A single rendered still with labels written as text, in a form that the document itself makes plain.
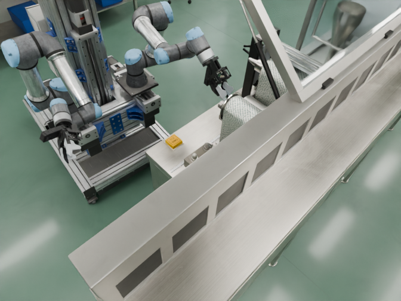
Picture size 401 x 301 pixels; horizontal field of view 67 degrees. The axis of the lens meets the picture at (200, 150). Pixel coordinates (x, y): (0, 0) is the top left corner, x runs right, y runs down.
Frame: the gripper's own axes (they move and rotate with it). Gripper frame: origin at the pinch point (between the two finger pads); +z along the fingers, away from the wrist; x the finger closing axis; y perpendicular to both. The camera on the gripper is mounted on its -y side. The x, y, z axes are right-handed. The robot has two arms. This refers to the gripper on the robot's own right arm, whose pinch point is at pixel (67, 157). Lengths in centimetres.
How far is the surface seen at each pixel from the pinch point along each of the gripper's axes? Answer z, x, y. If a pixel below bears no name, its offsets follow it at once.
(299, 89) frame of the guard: 41, -78, 31
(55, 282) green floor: 0, 125, 33
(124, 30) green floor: -293, 54, 146
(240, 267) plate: 72, -40, 18
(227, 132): 8, -34, 62
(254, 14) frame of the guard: 24, -86, 17
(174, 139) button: -15, -5, 60
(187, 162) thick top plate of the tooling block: 9, -12, 52
